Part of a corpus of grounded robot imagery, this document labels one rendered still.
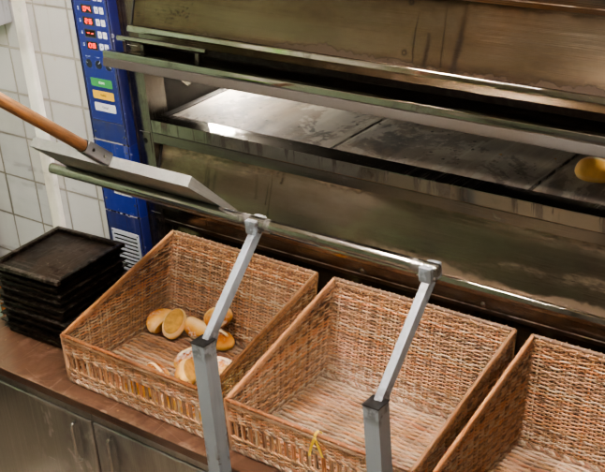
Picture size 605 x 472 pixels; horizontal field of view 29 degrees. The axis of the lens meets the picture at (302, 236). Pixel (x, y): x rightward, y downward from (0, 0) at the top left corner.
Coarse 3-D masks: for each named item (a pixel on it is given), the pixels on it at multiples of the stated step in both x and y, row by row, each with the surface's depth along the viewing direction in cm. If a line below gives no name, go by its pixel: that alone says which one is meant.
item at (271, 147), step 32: (160, 128) 338; (192, 128) 330; (224, 128) 328; (288, 160) 311; (320, 160) 304; (352, 160) 299; (384, 160) 298; (448, 192) 282; (480, 192) 276; (512, 192) 274; (576, 224) 263
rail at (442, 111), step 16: (144, 64) 310; (160, 64) 306; (176, 64) 302; (192, 64) 300; (240, 80) 290; (256, 80) 287; (272, 80) 284; (336, 96) 273; (352, 96) 270; (368, 96) 267; (384, 96) 266; (432, 112) 258; (448, 112) 255; (464, 112) 253; (512, 128) 246; (528, 128) 244; (544, 128) 242; (560, 128) 240
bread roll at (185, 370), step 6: (186, 360) 319; (192, 360) 321; (180, 366) 317; (186, 366) 317; (192, 366) 319; (180, 372) 315; (186, 372) 316; (192, 372) 318; (180, 378) 315; (186, 378) 314; (192, 378) 316
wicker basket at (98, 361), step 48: (192, 240) 343; (144, 288) 343; (192, 288) 346; (240, 288) 335; (288, 288) 323; (96, 336) 332; (144, 336) 345; (240, 336) 337; (96, 384) 320; (144, 384) 305; (192, 384) 293; (192, 432) 299
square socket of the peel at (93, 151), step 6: (90, 144) 279; (96, 144) 281; (78, 150) 279; (84, 150) 278; (90, 150) 279; (96, 150) 281; (102, 150) 282; (90, 156) 281; (96, 156) 281; (102, 156) 283; (108, 156) 284; (102, 162) 283; (108, 162) 285
